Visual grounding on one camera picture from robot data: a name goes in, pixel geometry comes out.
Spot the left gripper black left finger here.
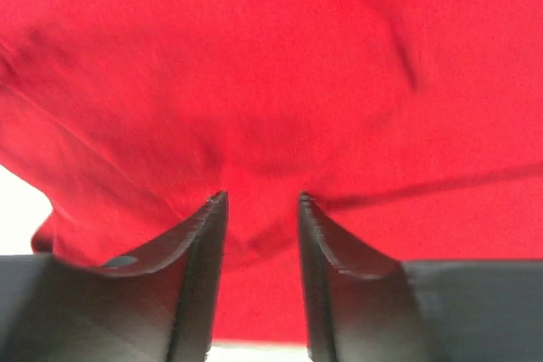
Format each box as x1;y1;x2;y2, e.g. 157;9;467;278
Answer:
1;192;227;361

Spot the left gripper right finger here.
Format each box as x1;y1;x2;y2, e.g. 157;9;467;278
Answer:
298;194;542;361

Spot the red t shirt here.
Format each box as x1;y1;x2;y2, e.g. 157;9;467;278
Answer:
1;0;542;342

